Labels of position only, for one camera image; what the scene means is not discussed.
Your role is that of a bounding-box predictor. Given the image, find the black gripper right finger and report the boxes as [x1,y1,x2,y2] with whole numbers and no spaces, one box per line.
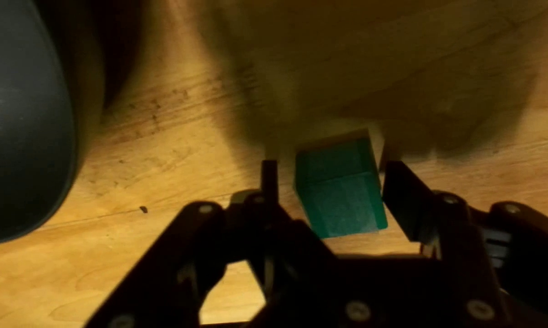
[380,159,548,328]

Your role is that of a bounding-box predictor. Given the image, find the dark grey round bowl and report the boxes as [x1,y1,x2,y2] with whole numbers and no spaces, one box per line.
[0,0,77,249]

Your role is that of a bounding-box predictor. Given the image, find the small green block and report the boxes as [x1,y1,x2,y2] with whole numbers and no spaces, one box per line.
[292,130,389,241]

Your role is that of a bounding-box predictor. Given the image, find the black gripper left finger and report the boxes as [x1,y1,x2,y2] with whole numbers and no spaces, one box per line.
[83,159,372,328]

